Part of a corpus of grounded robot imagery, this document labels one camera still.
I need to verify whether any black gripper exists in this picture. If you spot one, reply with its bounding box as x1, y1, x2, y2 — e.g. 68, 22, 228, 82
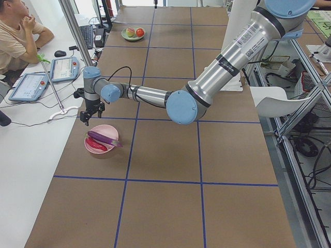
80, 99, 105, 126

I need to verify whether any purple eggplant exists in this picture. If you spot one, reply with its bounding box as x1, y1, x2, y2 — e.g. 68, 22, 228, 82
87, 131, 122, 147

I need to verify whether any red chili pepper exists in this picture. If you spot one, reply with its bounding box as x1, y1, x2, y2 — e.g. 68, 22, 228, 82
85, 135, 108, 151

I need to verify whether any yellow pink peach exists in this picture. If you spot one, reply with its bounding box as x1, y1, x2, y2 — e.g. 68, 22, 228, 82
125, 27, 136, 38

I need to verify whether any red pomegranate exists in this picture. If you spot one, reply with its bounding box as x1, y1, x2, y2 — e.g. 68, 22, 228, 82
136, 28, 145, 37

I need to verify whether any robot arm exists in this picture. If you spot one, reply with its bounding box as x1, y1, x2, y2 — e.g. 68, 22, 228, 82
74, 1, 315, 125

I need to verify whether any pink plastic plate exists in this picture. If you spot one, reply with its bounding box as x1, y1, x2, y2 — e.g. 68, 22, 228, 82
84, 125, 119, 154

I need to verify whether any white curved stand base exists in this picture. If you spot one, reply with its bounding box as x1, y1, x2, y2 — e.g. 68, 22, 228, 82
48, 106, 79, 121

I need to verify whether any far blue teach pendant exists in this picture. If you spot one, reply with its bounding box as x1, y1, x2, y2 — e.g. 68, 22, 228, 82
50, 57, 80, 83

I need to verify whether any blue teach pendant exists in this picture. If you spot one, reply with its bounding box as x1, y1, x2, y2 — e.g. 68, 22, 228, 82
50, 57, 80, 83
9, 73, 48, 102

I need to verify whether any near blue teach pendant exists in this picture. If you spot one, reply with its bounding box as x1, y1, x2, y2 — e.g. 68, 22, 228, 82
9, 73, 48, 102

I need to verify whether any black computer mouse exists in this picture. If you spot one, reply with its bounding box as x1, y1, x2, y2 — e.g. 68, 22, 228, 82
54, 50, 67, 57

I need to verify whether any black box on desk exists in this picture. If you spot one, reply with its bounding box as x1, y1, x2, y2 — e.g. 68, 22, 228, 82
94, 28, 106, 48

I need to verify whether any metal rod green clip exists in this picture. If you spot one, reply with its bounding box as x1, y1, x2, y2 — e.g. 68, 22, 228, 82
37, 54, 64, 110

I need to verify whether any black keyboard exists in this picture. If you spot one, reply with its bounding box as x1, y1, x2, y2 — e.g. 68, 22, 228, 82
79, 25, 94, 50

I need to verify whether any green plastic plate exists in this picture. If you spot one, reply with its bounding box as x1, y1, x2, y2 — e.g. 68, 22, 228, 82
121, 27, 146, 41

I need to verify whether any seated person beige shirt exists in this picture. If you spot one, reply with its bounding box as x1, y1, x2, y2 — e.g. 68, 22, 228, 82
1, 1, 54, 87

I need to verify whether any white chair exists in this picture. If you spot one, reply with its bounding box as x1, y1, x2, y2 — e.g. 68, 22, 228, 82
250, 86, 310, 118

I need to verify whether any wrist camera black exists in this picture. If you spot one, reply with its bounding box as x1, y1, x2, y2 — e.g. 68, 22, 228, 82
73, 88, 85, 99

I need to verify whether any aluminium frame post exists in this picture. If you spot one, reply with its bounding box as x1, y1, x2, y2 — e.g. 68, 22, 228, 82
58, 0, 93, 66

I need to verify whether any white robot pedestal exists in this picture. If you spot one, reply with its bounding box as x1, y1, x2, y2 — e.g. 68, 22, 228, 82
221, 0, 258, 91

